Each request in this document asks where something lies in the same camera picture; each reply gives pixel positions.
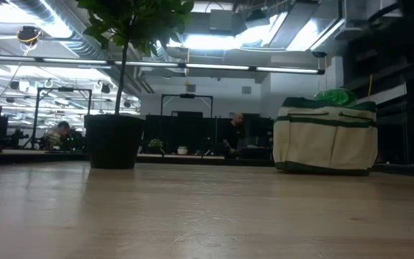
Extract black overhead rig frame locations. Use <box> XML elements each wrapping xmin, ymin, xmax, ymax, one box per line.
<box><xmin>34</xmin><ymin>87</ymin><xmax>93</xmax><ymax>149</ymax></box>
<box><xmin>160</xmin><ymin>93</ymin><xmax>214</xmax><ymax>118</ymax></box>

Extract beige and green gardening bag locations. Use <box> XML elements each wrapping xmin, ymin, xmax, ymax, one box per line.
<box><xmin>272</xmin><ymin>96</ymin><xmax>380</xmax><ymax>177</ymax></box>

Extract green plant in black pot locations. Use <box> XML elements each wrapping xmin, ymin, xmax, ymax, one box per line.
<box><xmin>75</xmin><ymin>0</ymin><xmax>196</xmax><ymax>171</ymax></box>

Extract long ceiling light bar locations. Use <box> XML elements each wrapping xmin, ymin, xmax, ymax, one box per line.
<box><xmin>0</xmin><ymin>53</ymin><xmax>326</xmax><ymax>76</ymax></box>

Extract black ceiling cable reel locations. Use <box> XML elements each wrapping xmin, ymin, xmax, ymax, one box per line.
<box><xmin>15</xmin><ymin>24</ymin><xmax>43</xmax><ymax>47</ymax></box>

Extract green plastic spray bottle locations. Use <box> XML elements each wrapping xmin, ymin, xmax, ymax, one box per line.
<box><xmin>313</xmin><ymin>87</ymin><xmax>358</xmax><ymax>107</ymax></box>

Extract small green potted plant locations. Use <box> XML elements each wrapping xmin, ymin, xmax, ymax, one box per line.
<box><xmin>147</xmin><ymin>137</ymin><xmax>165</xmax><ymax>153</ymax></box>

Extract person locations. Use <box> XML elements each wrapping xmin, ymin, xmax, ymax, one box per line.
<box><xmin>42</xmin><ymin>120</ymin><xmax>74</xmax><ymax>151</ymax></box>
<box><xmin>222</xmin><ymin>112</ymin><xmax>246</xmax><ymax>159</ymax></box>

